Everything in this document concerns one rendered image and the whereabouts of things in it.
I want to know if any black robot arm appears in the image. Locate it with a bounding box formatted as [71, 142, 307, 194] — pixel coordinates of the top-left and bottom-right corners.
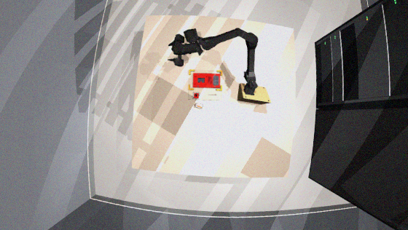
[171, 28, 258, 95]

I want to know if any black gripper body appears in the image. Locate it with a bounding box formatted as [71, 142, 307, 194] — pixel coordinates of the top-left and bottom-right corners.
[174, 34, 191, 67]

